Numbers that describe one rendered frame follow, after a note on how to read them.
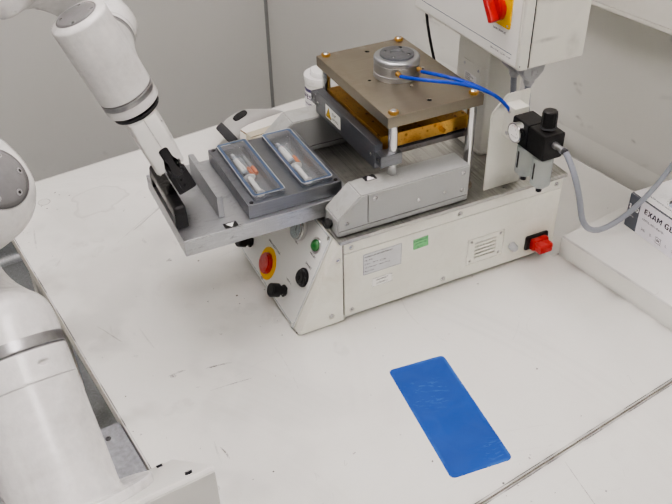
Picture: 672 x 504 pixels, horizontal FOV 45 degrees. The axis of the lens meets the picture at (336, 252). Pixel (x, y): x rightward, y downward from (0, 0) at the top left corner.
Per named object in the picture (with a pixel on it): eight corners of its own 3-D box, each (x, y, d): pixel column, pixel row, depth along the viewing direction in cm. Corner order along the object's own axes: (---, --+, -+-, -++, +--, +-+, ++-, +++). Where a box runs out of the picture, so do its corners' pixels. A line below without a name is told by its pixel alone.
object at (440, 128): (407, 88, 155) (409, 41, 149) (471, 139, 139) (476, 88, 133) (326, 108, 149) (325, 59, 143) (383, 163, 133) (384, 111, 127)
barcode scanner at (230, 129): (287, 119, 203) (285, 89, 198) (303, 131, 197) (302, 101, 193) (214, 142, 194) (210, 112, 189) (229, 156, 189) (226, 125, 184)
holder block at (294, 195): (294, 140, 149) (293, 128, 148) (342, 193, 135) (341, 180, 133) (209, 162, 144) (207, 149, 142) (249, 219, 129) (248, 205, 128)
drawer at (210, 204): (301, 153, 153) (299, 116, 148) (354, 212, 137) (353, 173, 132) (149, 193, 143) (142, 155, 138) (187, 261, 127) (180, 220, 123)
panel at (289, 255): (234, 238, 162) (265, 155, 154) (294, 328, 140) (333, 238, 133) (225, 237, 161) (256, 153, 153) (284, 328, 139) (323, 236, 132)
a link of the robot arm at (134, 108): (92, 92, 122) (103, 107, 124) (106, 116, 116) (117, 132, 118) (140, 63, 123) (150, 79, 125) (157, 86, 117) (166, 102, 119)
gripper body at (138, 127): (101, 100, 124) (138, 154, 132) (118, 128, 116) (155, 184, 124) (144, 75, 125) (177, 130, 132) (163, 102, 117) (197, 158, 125)
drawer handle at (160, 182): (162, 181, 139) (159, 161, 137) (189, 226, 128) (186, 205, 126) (151, 184, 138) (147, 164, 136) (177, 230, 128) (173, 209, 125)
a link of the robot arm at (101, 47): (104, 79, 123) (94, 115, 117) (55, 4, 114) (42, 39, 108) (153, 62, 122) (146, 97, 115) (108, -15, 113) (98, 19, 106)
